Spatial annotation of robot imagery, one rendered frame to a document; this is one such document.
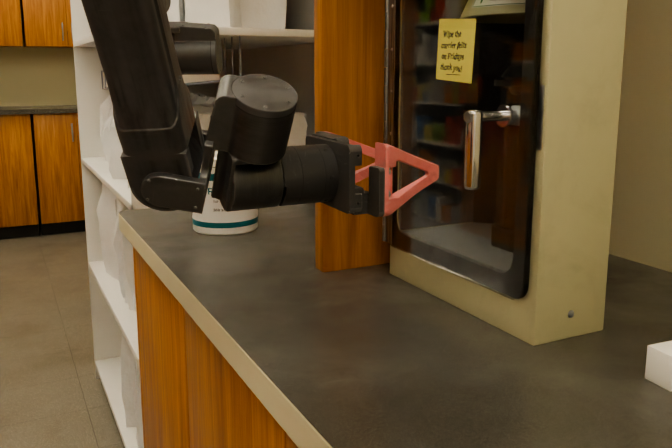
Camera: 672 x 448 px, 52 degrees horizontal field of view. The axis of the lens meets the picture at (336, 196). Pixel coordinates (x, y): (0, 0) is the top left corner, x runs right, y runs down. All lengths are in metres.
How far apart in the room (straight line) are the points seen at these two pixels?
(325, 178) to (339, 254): 0.44
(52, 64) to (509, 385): 5.64
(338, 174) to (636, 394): 0.36
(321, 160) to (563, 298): 0.35
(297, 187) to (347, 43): 0.45
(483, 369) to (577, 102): 0.31
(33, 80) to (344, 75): 5.19
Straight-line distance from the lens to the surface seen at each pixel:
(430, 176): 0.67
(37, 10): 5.81
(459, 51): 0.87
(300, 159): 0.64
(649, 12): 1.25
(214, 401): 1.08
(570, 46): 0.79
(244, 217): 1.33
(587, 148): 0.82
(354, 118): 1.05
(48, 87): 6.13
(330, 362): 0.76
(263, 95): 0.58
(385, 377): 0.73
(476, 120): 0.77
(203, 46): 0.99
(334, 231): 1.06
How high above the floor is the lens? 1.25
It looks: 10 degrees down
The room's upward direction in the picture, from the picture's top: straight up
